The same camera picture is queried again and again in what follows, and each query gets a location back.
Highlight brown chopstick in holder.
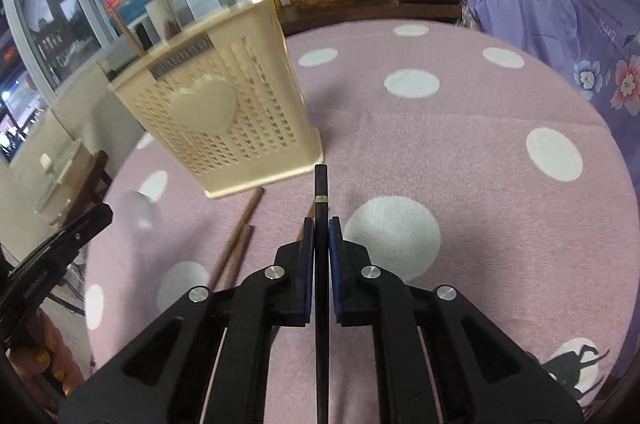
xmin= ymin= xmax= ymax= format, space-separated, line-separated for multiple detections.
xmin=107 ymin=7 xmax=146 ymax=57

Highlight black chopstick gold band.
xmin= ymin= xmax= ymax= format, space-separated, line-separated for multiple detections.
xmin=314 ymin=164 xmax=330 ymax=424

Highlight person's left hand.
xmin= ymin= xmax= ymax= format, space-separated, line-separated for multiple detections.
xmin=8 ymin=311 xmax=84 ymax=407

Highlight pink polka dot tablecloth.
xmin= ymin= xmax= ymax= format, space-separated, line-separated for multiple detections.
xmin=86 ymin=21 xmax=639 ymax=423

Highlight beige plastic utensil holder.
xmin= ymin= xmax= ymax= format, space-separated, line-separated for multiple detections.
xmin=110 ymin=2 xmax=323 ymax=199

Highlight wooden stool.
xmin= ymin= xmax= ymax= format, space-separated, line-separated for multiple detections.
xmin=35 ymin=139 xmax=112 ymax=229

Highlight purple floral cloth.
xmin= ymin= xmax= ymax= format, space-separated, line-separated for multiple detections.
xmin=466 ymin=0 xmax=639 ymax=173

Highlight paper towel roll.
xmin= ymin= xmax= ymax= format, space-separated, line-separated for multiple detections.
xmin=145 ymin=0 xmax=181 ymax=42

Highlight brown wooden chopstick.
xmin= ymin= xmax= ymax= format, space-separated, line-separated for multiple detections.
xmin=224 ymin=224 xmax=254 ymax=290
xmin=208 ymin=187 xmax=265 ymax=291

